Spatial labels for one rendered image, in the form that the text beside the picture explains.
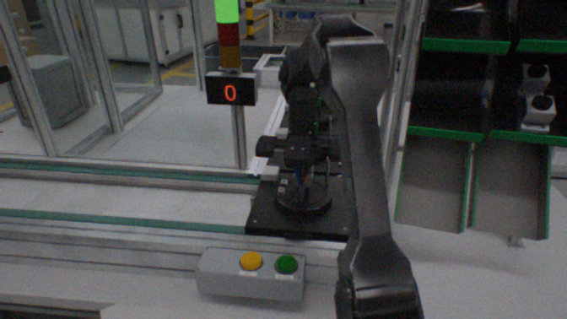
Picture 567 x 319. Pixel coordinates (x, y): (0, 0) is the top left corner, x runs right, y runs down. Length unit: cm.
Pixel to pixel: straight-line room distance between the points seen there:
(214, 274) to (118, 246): 25
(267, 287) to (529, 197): 57
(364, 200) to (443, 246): 62
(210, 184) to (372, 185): 69
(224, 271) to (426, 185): 46
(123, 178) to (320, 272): 63
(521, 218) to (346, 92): 58
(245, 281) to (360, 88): 46
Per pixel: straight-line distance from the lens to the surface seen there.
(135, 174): 114
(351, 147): 42
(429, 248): 101
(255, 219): 85
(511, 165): 94
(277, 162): 107
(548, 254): 112
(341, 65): 42
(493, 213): 90
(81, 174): 122
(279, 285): 75
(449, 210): 86
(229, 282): 77
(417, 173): 87
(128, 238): 89
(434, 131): 75
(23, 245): 104
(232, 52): 90
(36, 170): 130
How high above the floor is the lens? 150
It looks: 29 degrees down
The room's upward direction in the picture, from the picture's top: straight up
